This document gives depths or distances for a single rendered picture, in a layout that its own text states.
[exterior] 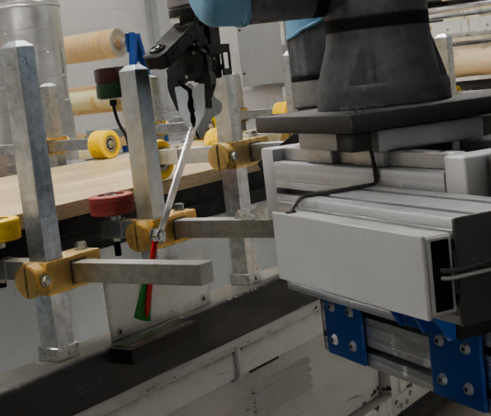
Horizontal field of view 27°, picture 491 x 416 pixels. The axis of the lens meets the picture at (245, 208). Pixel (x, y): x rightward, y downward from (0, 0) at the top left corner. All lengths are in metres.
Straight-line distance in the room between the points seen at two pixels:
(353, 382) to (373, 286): 1.93
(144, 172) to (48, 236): 0.25
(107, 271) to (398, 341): 0.50
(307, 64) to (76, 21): 10.56
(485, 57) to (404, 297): 3.32
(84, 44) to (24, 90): 7.65
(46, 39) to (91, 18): 6.41
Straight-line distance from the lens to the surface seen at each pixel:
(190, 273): 1.42
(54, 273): 1.54
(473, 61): 4.17
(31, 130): 1.53
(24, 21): 5.80
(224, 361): 1.93
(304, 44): 1.54
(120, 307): 1.65
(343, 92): 1.13
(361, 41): 1.13
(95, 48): 9.10
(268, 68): 11.92
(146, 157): 1.71
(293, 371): 2.54
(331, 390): 2.72
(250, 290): 1.91
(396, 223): 0.90
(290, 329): 2.11
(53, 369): 1.54
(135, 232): 1.71
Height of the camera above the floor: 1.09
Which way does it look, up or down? 7 degrees down
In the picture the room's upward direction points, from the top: 6 degrees counter-clockwise
